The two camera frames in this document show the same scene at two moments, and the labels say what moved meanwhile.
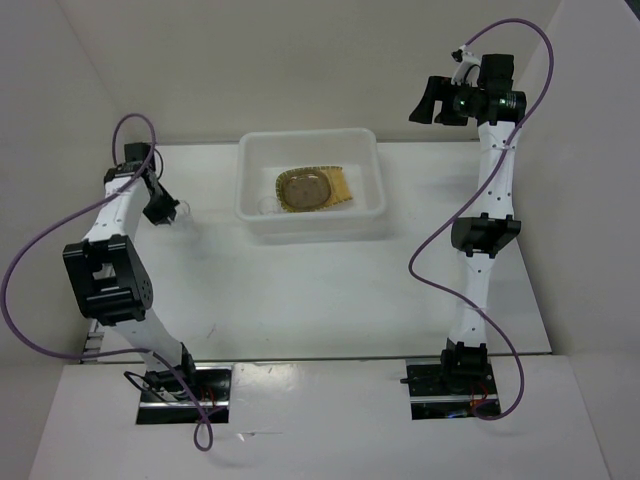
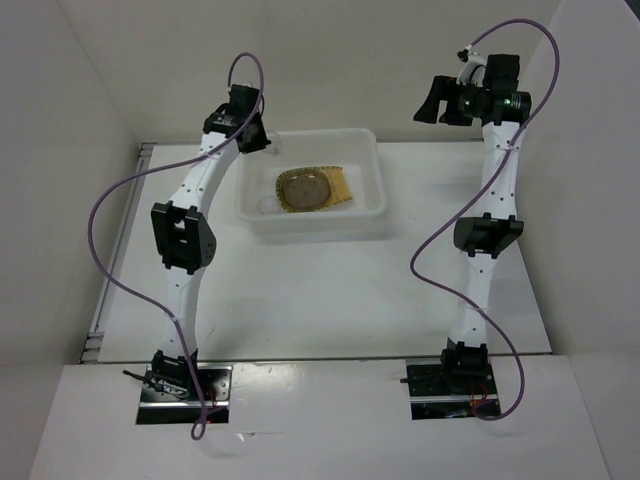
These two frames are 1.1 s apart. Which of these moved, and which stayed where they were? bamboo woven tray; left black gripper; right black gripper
Moved: left black gripper
Stayed: bamboo woven tray; right black gripper
